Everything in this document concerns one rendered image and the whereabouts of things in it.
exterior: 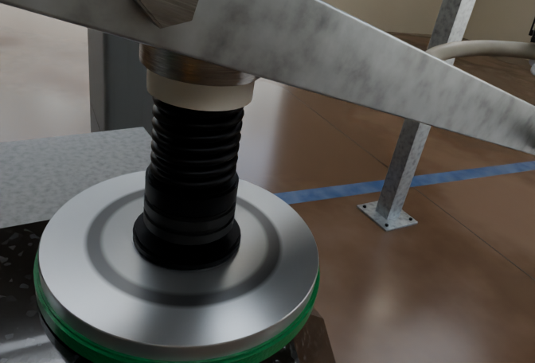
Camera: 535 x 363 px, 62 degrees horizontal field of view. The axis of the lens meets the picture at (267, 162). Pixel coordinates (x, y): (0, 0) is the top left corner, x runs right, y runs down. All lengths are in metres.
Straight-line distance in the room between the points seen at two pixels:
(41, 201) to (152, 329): 0.20
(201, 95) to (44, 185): 0.25
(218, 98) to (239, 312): 0.14
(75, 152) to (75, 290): 0.24
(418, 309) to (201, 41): 1.54
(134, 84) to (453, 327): 1.28
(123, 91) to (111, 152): 0.82
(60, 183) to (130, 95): 0.90
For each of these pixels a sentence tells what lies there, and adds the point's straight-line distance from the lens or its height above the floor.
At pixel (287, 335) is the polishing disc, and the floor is 0.83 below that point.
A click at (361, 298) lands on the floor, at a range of 1.64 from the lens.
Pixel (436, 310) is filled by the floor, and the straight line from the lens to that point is 1.73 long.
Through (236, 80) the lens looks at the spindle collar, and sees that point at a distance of 0.27.
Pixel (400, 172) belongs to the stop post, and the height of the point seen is 0.25.
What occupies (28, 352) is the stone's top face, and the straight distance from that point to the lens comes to 0.33.
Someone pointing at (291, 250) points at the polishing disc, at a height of 0.85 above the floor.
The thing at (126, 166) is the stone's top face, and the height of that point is 0.82.
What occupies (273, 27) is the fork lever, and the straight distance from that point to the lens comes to 0.24.
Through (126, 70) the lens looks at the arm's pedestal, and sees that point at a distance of 1.33.
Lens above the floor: 1.07
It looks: 27 degrees down
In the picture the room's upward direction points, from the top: 10 degrees clockwise
